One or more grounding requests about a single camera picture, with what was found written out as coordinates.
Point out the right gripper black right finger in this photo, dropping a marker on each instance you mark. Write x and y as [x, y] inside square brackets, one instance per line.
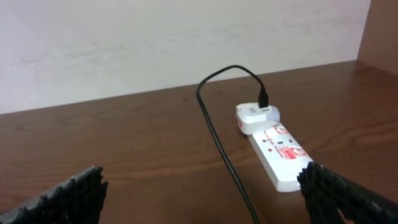
[332, 198]

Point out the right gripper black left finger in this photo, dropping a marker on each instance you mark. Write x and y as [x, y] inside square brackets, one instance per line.
[79, 199]

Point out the white USB charger plug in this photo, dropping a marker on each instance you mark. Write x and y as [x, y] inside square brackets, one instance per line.
[251, 118]

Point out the white power strip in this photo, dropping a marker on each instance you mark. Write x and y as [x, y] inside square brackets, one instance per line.
[282, 157]

